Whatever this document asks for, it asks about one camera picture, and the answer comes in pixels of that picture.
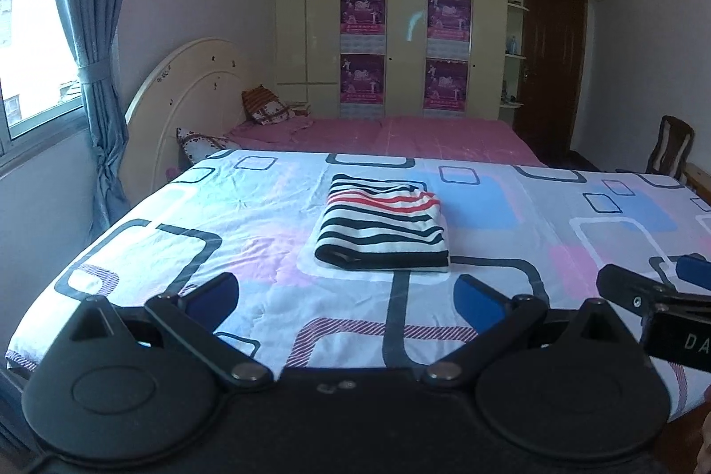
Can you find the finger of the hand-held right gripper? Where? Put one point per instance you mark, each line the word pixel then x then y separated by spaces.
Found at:
pixel 622 282
pixel 697 269

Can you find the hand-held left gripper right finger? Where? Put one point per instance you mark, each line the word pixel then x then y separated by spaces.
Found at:
pixel 477 299

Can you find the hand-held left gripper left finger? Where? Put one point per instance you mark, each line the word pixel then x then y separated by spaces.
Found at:
pixel 214 297

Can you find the striped knit sweater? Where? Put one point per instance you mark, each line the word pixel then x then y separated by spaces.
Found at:
pixel 383 229

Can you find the patterned white bed quilt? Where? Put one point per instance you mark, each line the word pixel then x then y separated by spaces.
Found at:
pixel 166 207

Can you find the wooden chair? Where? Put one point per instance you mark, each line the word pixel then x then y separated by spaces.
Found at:
pixel 672 146

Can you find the white red patterned pillow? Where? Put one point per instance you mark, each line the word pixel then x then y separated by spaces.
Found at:
pixel 200 144

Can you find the pink bed sheet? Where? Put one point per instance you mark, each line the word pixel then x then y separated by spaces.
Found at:
pixel 416 138

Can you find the orange patterned pillow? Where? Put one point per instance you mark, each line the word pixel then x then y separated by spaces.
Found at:
pixel 266 106

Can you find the pink folded cloth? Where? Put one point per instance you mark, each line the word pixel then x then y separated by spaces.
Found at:
pixel 300 118

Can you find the small dark shelf ornament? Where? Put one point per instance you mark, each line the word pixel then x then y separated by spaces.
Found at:
pixel 508 93

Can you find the cream rounded headboard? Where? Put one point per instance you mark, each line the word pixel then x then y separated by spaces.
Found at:
pixel 183 91

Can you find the brown wooden door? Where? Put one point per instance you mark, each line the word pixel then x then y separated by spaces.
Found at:
pixel 550 74

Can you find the cream corner shelf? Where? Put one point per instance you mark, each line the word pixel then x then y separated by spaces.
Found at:
pixel 514 56

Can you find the small blue figurine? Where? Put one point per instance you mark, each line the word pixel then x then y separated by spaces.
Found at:
pixel 514 45

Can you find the blue curtain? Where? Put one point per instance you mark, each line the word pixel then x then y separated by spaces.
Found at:
pixel 94 7

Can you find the window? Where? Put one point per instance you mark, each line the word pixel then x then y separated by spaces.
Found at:
pixel 33 7

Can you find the wooden bed frame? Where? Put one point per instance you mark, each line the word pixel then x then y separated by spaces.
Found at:
pixel 697 177

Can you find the purple wall poster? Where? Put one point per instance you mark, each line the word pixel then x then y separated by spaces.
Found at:
pixel 447 82
pixel 362 80
pixel 363 10
pixel 449 16

